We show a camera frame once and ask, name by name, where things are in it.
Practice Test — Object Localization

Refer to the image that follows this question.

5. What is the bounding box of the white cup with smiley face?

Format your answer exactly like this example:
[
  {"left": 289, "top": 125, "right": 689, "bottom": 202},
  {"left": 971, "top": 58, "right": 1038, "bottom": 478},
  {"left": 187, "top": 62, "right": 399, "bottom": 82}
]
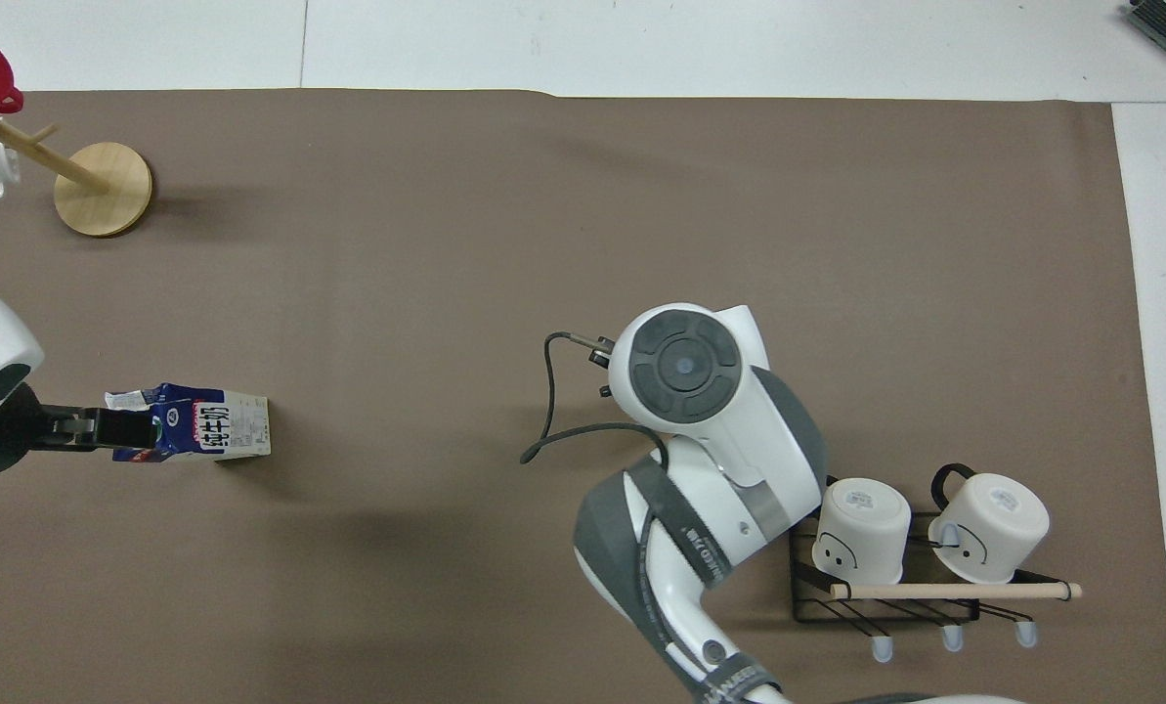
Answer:
[
  {"left": 811, "top": 476, "right": 913, "bottom": 586},
  {"left": 927, "top": 462, "right": 1052, "bottom": 586}
]

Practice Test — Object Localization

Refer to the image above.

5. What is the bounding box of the black cable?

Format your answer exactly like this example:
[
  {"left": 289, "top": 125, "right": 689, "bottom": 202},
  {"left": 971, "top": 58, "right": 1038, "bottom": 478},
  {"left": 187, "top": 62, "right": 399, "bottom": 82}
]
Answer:
[{"left": 520, "top": 331, "right": 668, "bottom": 466}]

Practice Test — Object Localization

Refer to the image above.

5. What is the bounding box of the wooden mug tree stand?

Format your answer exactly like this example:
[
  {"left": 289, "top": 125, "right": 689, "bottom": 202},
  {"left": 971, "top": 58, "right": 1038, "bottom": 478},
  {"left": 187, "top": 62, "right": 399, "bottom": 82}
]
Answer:
[{"left": 0, "top": 108, "right": 154, "bottom": 239}]

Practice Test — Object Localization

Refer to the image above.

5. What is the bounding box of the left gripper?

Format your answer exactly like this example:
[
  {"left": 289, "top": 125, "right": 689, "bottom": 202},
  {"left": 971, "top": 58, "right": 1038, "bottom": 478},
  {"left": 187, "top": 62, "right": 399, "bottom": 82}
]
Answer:
[{"left": 0, "top": 384, "right": 95, "bottom": 478}]

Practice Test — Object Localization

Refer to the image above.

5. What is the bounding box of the blue and white milk carton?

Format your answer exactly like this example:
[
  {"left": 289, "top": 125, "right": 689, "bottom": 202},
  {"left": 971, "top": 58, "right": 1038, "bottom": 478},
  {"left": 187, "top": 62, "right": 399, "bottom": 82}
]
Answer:
[{"left": 104, "top": 382, "right": 273, "bottom": 463}]

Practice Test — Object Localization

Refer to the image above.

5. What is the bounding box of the black wire cup rack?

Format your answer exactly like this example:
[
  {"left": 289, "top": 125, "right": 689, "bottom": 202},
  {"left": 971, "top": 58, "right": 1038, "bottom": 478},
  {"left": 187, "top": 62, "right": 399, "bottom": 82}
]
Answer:
[{"left": 789, "top": 507, "right": 1084, "bottom": 666}]

